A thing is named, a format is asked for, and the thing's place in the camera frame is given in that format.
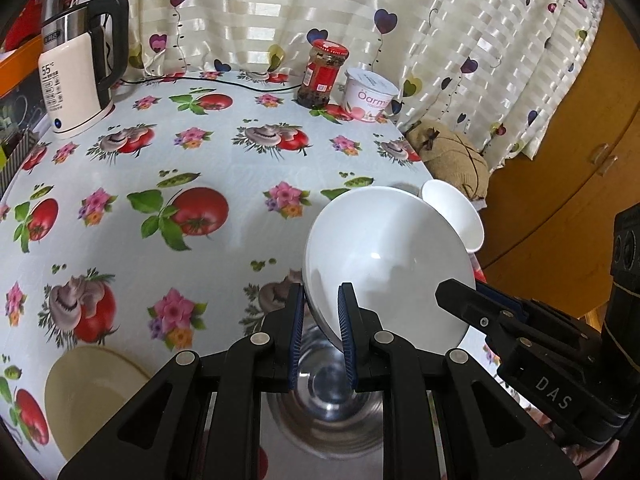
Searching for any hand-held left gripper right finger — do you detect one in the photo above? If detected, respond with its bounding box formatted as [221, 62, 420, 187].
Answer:
[337, 282, 583, 480]

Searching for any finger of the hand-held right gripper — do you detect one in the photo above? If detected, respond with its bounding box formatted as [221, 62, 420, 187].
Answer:
[435, 279, 587, 362]
[475, 283, 587, 341]

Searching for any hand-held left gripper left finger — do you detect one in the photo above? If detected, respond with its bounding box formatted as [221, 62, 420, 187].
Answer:
[57, 282, 306, 480]

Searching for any stainless steel bowl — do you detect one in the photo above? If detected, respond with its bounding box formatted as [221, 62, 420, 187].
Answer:
[257, 322, 448, 480]

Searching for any white bowl with blue stripe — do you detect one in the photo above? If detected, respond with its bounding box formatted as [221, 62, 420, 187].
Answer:
[421, 179, 485, 253]
[302, 186, 476, 356]

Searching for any beige plate with blue print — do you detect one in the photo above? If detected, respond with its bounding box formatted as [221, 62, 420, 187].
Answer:
[44, 346, 153, 463]

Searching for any burlap pouch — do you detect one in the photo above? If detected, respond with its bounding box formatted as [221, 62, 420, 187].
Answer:
[405, 120, 491, 201]

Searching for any wooden cabinet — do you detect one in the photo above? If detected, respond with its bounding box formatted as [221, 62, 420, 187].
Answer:
[480, 5, 640, 321]

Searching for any white yogurt cup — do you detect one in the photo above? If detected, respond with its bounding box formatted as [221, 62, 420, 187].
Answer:
[342, 67, 401, 124]

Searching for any glass jar with red lid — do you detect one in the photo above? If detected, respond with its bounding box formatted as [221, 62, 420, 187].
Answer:
[296, 39, 349, 110]

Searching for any cream curtain with hearts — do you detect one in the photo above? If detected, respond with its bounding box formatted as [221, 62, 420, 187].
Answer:
[115, 0, 608, 171]

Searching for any white electric kettle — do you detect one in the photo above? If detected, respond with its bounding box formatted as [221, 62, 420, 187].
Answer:
[37, 0, 130, 141]

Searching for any clear box with orange lid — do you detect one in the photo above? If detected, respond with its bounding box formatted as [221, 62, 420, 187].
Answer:
[0, 42, 48, 136]

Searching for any red packet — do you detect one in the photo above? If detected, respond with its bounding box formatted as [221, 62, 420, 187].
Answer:
[5, 0, 56, 56]

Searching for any black power cable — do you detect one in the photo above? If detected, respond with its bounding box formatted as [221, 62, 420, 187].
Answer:
[112, 72, 306, 93]

